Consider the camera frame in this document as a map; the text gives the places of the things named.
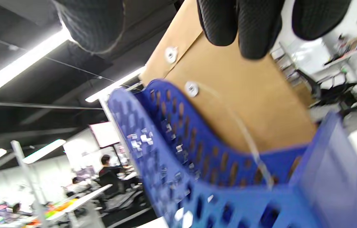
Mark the white metal post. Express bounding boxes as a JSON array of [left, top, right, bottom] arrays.
[[11, 141, 47, 228]]

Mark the person's right hand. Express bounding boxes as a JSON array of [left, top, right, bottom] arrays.
[[197, 0, 351, 60]]

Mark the blue perforated file holder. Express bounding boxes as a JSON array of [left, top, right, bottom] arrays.
[[107, 79, 357, 228]]

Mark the black ceiling duct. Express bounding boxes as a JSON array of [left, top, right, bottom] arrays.
[[52, 0, 125, 54]]

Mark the brown document pouch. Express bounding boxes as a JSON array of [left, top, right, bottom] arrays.
[[139, 0, 318, 152]]

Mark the white display board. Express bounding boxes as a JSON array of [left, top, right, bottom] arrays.
[[90, 122, 121, 148]]

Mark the black swivel chair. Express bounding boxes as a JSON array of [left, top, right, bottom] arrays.
[[296, 69, 357, 110]]

